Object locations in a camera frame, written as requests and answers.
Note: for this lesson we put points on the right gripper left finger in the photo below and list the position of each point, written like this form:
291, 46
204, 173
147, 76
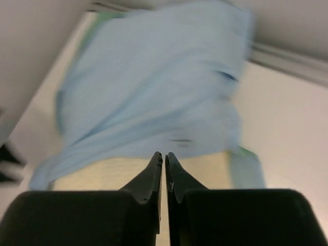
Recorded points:
128, 216

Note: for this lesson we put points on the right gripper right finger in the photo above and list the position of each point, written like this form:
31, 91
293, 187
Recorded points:
201, 216

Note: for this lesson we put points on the green and blue pillowcase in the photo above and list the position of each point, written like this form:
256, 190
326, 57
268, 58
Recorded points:
151, 81

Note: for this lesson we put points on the cream pillow with yellow edge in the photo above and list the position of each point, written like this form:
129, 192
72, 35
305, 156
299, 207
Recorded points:
114, 173

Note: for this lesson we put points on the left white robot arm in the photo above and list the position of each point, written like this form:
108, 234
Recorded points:
11, 158

